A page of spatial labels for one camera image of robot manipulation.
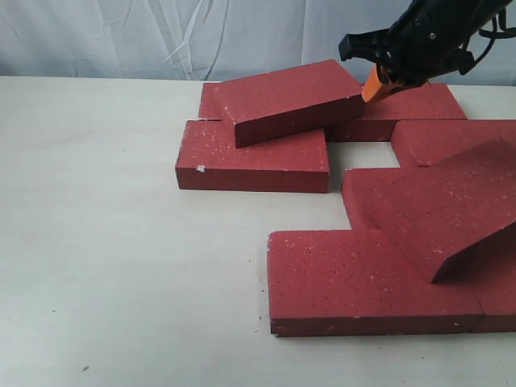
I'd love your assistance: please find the red brick second row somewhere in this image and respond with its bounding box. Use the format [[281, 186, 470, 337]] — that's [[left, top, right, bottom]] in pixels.
[[391, 119, 515, 168], [175, 120, 330, 194]]

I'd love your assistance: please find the red brick back row right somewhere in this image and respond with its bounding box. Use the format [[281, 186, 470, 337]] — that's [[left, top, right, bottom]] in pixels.
[[325, 83, 467, 142]]

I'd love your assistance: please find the red brick front row left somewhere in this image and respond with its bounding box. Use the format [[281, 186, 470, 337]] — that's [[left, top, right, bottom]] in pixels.
[[267, 230, 484, 337]]

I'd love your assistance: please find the red brick front row right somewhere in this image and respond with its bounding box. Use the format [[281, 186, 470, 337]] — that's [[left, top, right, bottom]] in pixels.
[[469, 255, 515, 333]]

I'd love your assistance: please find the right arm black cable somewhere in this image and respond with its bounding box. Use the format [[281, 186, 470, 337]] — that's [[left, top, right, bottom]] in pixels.
[[475, 7, 513, 65]]

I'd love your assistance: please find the red brick back row left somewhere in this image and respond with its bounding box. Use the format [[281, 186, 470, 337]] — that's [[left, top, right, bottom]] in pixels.
[[198, 82, 221, 121]]

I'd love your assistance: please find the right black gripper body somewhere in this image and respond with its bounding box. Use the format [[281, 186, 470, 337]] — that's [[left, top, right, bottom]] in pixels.
[[339, 0, 508, 86]]

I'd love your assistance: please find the red brick third row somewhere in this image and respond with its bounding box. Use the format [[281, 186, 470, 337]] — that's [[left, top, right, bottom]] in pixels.
[[340, 167, 424, 231]]

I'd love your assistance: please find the white backdrop cloth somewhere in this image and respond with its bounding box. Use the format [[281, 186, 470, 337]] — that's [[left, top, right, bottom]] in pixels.
[[0, 0, 516, 88]]

